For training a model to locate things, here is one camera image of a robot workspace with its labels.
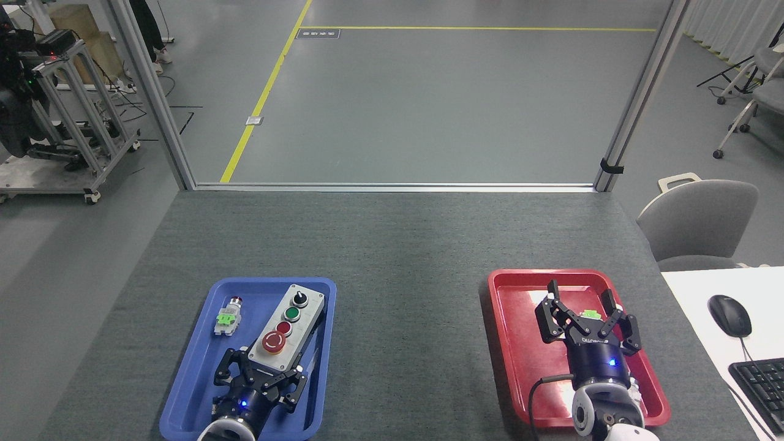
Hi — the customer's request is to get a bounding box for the silver aluminium cross rail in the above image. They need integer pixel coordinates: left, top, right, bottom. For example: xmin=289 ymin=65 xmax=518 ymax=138
xmin=192 ymin=181 xmax=598 ymax=194

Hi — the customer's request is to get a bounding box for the white desk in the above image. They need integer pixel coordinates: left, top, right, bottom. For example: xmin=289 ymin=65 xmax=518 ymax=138
xmin=660 ymin=266 xmax=784 ymax=441

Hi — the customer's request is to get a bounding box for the grey push button control box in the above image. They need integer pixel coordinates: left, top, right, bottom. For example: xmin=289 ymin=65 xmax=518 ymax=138
xmin=246 ymin=284 xmax=326 ymax=382

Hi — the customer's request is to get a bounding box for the black keyboard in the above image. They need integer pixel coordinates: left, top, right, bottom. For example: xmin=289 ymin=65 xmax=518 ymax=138
xmin=728 ymin=358 xmax=784 ymax=436

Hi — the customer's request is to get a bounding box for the black machine on cart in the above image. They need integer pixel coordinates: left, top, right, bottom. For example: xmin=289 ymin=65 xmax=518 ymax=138
xmin=0 ymin=23 xmax=57 ymax=161

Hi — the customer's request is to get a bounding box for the red-capped switch with green label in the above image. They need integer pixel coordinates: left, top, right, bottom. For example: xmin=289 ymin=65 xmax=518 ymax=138
xmin=213 ymin=297 xmax=244 ymax=337

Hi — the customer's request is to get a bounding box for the cardboard box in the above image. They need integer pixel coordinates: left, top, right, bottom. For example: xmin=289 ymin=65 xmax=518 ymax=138
xmin=48 ymin=4 xmax=127 ymax=85

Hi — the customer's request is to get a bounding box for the silver aluminium post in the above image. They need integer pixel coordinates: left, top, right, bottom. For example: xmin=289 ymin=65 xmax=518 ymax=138
xmin=107 ymin=0 xmax=197 ymax=191
xmin=594 ymin=0 xmax=692 ymax=193

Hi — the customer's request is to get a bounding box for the aluminium frame cart on wheels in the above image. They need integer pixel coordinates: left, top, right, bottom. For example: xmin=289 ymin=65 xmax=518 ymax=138
xmin=0 ymin=40 xmax=142 ymax=206

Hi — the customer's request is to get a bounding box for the person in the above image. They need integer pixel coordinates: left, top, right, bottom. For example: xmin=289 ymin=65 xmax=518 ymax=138
xmin=128 ymin=0 xmax=174 ymax=76

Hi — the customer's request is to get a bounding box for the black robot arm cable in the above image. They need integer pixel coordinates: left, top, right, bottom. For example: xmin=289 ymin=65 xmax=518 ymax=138
xmin=527 ymin=373 xmax=577 ymax=441

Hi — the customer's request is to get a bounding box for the white curtain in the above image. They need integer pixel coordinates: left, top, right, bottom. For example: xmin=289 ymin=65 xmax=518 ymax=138
xmin=682 ymin=0 xmax=784 ymax=69

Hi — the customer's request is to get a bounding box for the blue plastic tray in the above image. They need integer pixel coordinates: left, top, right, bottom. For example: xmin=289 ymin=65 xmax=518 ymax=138
xmin=159 ymin=277 xmax=337 ymax=441

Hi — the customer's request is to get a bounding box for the black computer mouse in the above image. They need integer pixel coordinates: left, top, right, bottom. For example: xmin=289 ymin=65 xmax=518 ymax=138
xmin=708 ymin=295 xmax=753 ymax=339

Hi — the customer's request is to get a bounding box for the grey office chair on wheels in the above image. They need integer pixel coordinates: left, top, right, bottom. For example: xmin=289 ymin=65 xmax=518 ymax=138
xmin=716 ymin=46 xmax=784 ymax=105
xmin=713 ymin=77 xmax=784 ymax=160

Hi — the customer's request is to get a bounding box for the black mouse cable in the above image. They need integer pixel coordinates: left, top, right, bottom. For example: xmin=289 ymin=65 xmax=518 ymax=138
xmin=723 ymin=336 xmax=779 ymax=441

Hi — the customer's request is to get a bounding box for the red plastic tray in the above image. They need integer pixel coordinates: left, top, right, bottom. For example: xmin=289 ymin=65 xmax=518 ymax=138
xmin=488 ymin=268 xmax=671 ymax=428

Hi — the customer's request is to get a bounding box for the white handle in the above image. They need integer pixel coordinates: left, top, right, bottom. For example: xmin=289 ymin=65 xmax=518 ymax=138
xmin=657 ymin=172 xmax=703 ymax=194

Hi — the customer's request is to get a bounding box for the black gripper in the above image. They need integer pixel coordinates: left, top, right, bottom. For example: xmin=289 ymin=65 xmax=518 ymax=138
xmin=534 ymin=279 xmax=643 ymax=388
xmin=211 ymin=348 xmax=309 ymax=431

